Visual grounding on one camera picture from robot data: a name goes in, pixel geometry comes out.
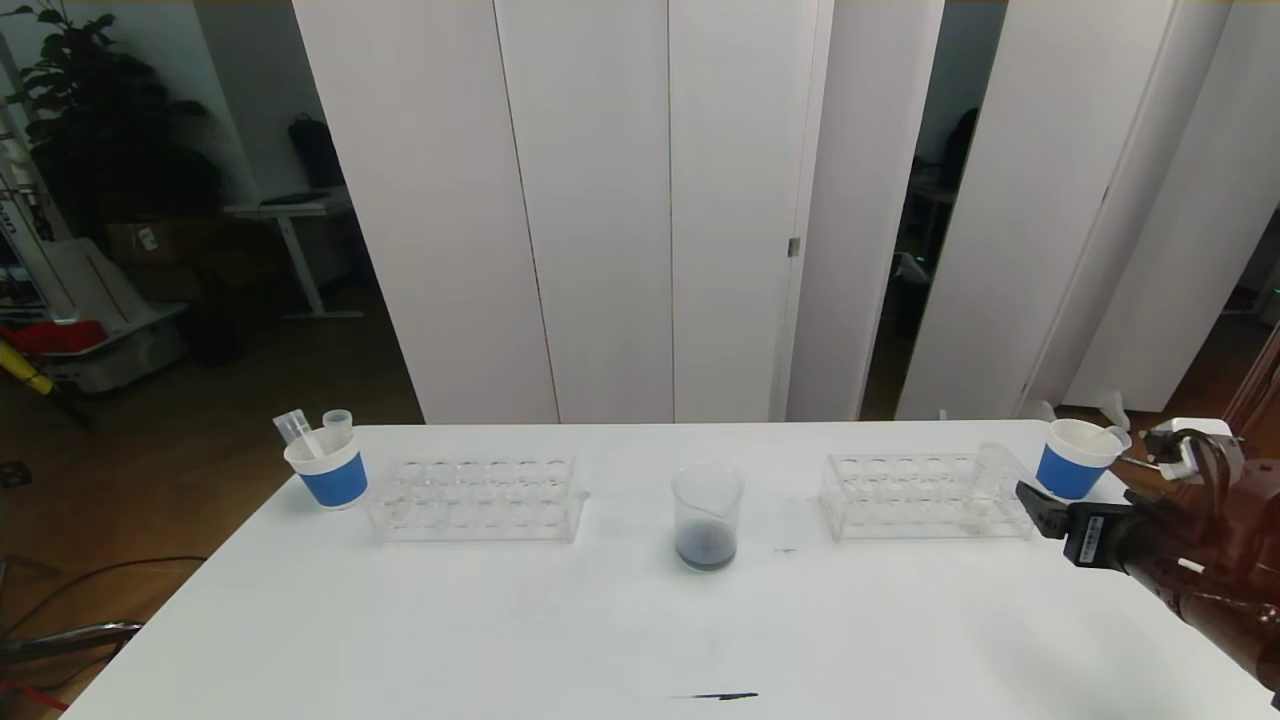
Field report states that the white machine with column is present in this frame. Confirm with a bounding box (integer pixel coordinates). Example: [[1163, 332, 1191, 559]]
[[0, 100, 191, 396]]

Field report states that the white folding partition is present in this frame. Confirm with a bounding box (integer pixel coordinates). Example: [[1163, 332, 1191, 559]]
[[293, 0, 944, 424], [895, 0, 1280, 433]]

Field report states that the black backpack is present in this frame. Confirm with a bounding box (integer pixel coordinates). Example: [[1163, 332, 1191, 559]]
[[289, 113, 346, 191]]

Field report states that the clear acrylic test tube rack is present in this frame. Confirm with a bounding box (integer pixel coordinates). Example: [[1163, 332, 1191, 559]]
[[366, 452, 591, 544], [818, 450, 1041, 541]]

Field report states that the white blue paper cup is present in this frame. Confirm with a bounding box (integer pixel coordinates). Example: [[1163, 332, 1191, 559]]
[[1035, 417, 1123, 501], [283, 430, 369, 511]]

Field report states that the yellow black tool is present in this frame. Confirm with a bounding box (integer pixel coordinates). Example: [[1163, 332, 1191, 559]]
[[0, 335, 56, 396]]

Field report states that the dark green potted plant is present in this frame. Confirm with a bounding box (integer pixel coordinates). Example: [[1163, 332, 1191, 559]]
[[3, 0, 226, 241]]

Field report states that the black floor cable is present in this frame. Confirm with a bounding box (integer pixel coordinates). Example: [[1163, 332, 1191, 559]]
[[0, 555, 209, 641]]

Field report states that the brown cardboard box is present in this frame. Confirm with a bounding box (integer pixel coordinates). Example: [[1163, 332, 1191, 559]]
[[108, 220, 216, 266]]

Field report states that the white office desk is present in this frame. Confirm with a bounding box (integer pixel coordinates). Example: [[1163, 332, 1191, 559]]
[[224, 188, 366, 321]]

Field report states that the red cable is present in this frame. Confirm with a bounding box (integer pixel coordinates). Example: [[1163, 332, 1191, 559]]
[[0, 680, 71, 711]]

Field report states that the red flat item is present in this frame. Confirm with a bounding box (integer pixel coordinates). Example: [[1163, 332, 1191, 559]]
[[0, 320, 109, 358]]

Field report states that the blue pigment test tube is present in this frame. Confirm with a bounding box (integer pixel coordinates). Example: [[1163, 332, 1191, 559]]
[[272, 409, 326, 459]]

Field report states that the clear glass beaker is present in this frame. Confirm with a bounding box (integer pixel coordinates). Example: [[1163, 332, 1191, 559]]
[[670, 460, 746, 573]]

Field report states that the grey metal floor leg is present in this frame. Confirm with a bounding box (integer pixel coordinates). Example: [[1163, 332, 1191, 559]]
[[0, 620, 146, 661]]

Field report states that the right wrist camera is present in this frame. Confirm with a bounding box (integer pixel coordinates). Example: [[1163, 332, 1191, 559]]
[[1143, 417, 1244, 483]]

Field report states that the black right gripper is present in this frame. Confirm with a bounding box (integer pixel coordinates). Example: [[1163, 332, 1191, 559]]
[[1015, 480, 1182, 593]]

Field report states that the pale yellow pigment test tube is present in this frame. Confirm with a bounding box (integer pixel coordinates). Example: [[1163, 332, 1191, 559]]
[[962, 441, 1011, 529]]

